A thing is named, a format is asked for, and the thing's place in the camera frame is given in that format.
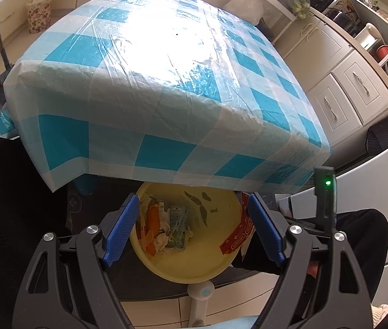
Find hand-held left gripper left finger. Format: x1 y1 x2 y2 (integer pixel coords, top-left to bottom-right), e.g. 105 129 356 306
11 193 140 329

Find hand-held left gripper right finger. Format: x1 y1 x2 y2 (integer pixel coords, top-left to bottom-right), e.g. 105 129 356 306
248 192 374 329

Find red patterned wrapper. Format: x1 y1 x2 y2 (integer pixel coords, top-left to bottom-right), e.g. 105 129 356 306
219 192 255 255

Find food scraps and wrappers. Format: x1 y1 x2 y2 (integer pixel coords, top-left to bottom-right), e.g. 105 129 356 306
166 205 193 248

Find yellow plastic basin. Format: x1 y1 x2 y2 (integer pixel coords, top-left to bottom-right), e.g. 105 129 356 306
130 181 249 284

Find person's right leg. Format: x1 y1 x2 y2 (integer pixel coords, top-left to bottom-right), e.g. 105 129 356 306
242 209 388 302

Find person's leg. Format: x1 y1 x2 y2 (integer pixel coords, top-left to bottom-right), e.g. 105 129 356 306
0 137 74 316
242 209 388 302

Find blue table leg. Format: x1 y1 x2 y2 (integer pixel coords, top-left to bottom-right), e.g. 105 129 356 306
76 175 99 194

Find person's left leg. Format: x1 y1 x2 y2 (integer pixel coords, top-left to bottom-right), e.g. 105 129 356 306
0 137 74 316

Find white drawer cabinet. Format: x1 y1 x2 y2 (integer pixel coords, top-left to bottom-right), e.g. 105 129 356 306
274 7 388 151

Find blue checkered plastic tablecloth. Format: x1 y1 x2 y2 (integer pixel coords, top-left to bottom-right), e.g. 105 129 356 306
0 0 331 194

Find white electric kettle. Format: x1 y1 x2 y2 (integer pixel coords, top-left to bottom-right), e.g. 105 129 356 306
356 23 386 50

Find black countertop appliance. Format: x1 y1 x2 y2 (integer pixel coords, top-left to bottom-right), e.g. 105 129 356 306
327 10 357 36

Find white utility cart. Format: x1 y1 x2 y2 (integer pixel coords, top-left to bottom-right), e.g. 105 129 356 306
242 0 299 45

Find white plastic bag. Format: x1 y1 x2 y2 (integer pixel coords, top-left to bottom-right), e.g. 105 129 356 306
223 0 265 26

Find floral waste bin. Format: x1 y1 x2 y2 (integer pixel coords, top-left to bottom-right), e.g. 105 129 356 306
26 0 52 35

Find white plastic post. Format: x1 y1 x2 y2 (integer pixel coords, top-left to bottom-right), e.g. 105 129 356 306
187 281 215 328

